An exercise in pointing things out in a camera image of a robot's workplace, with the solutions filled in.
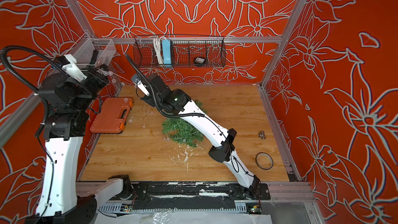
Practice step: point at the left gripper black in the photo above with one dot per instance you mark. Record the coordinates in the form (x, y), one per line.
(92, 74)

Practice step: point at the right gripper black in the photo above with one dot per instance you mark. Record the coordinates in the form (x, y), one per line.
(147, 99)

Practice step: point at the small green christmas tree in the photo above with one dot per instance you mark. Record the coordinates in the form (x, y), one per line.
(182, 132)

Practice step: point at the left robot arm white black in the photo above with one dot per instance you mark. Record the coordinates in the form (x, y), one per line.
(66, 96)

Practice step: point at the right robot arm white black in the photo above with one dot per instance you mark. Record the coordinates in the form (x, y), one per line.
(177, 104)

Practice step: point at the orange plastic tool case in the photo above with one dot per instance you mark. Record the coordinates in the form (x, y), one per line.
(111, 115)

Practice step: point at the light blue box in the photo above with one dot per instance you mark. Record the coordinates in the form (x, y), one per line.
(166, 49)

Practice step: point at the small black device in basket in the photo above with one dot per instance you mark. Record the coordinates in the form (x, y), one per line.
(199, 61)

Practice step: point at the dark green handled tool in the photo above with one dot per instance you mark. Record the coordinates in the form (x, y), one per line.
(94, 57)

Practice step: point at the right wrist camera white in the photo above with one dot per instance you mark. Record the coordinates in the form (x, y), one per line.
(139, 85)

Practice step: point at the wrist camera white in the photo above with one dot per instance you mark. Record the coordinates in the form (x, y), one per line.
(139, 85)
(68, 64)

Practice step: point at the clear acrylic wall bin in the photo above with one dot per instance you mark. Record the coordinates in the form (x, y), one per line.
(82, 51)

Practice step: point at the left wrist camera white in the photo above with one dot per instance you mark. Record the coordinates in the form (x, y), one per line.
(68, 64)

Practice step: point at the black wire wall basket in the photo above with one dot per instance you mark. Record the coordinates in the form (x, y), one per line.
(147, 50)

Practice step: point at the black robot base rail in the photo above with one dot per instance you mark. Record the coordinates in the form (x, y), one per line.
(185, 189)

